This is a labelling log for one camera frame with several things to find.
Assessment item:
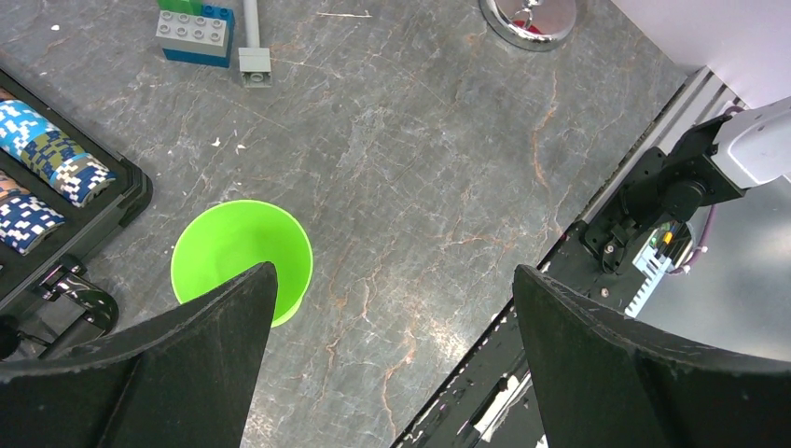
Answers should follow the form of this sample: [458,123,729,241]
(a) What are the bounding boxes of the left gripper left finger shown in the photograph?
[1,262,278,447]

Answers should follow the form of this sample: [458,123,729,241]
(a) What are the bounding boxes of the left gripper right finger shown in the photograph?
[512,265,790,447]

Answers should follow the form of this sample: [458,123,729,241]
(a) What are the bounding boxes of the green wine glass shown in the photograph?
[170,199,314,328]

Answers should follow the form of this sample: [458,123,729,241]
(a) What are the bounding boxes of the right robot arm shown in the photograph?
[581,98,790,273]

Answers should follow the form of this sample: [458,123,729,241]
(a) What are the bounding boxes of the chrome wine glass rack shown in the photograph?
[479,0,577,52]

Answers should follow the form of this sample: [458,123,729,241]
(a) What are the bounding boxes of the black poker chip case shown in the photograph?
[1,73,153,360]

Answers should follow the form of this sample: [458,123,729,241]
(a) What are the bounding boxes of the cyan blue chip stack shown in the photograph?
[1,99,117,207]

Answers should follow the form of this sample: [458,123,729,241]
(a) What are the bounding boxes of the long grey toy brick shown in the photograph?
[238,0,271,89]

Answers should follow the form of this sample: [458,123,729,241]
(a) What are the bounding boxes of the blue grey toy brick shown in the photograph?
[155,5,235,68]

